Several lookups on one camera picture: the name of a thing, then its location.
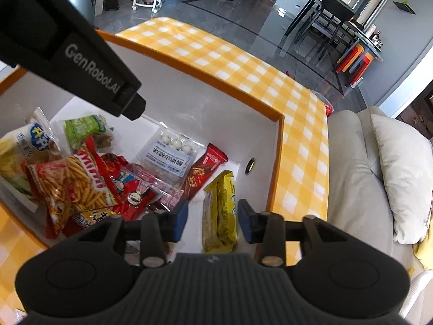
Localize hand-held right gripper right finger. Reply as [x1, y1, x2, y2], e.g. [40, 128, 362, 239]
[237, 199, 350, 267]

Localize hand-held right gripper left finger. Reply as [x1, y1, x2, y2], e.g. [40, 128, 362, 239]
[78, 199, 189, 268]

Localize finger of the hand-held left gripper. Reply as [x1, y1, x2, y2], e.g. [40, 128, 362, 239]
[112, 89, 147, 121]

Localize light green snack packet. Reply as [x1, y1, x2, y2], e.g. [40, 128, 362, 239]
[64, 114, 111, 154]

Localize red brown snack bar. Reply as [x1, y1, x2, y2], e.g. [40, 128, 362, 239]
[181, 143, 229, 201]

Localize clear bag of white balls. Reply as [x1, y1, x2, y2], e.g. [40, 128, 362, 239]
[137, 129, 205, 185]

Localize red snack packet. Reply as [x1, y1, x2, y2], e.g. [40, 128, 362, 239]
[101, 154, 185, 221]

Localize orange cardboard box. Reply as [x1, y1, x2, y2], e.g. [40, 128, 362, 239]
[0, 30, 286, 250]

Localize white blue pastry bag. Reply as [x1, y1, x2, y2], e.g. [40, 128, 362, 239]
[25, 106, 63, 164]

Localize red fries snack bag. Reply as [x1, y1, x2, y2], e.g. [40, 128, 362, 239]
[26, 142, 120, 239]

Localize yellow green chip bag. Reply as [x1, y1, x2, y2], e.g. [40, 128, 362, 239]
[0, 135, 38, 204]

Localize silver trash can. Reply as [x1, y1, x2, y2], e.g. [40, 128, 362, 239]
[60, 0, 99, 27]

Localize grey sofa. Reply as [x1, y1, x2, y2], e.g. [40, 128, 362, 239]
[326, 106, 433, 279]

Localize beige cushion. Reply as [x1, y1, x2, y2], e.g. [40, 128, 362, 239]
[370, 113, 433, 245]

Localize stack of orange stools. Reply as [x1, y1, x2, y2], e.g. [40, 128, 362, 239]
[333, 42, 375, 89]

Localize black dining chair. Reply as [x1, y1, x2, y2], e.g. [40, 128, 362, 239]
[316, 0, 356, 46]

